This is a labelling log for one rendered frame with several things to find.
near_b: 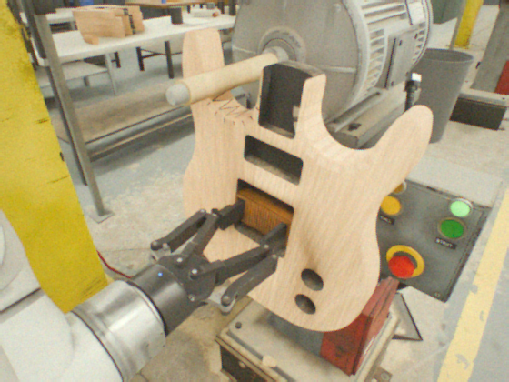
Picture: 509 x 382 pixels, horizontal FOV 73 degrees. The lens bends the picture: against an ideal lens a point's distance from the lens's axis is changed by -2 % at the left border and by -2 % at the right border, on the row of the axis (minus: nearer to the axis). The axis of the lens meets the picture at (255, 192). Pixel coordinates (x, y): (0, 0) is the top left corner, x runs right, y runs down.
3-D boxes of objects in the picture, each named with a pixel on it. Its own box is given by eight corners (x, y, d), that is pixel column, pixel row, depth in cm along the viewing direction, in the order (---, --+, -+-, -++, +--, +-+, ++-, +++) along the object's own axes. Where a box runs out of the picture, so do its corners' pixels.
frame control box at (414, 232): (374, 213, 86) (398, 114, 71) (468, 251, 75) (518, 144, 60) (324, 272, 70) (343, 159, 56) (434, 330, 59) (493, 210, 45)
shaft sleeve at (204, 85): (280, 56, 53) (276, 76, 55) (264, 50, 54) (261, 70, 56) (192, 85, 41) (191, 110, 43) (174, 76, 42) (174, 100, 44)
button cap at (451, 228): (439, 228, 52) (445, 212, 50) (461, 236, 50) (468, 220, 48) (437, 233, 51) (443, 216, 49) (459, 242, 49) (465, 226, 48)
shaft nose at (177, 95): (189, 87, 41) (189, 105, 43) (175, 80, 42) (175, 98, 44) (176, 92, 40) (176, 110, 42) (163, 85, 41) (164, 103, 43)
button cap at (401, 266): (393, 260, 60) (398, 243, 58) (415, 271, 58) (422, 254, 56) (384, 273, 58) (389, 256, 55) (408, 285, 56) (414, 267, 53)
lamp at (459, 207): (445, 212, 49) (452, 195, 47) (468, 220, 48) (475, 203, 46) (444, 215, 49) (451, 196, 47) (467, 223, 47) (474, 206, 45)
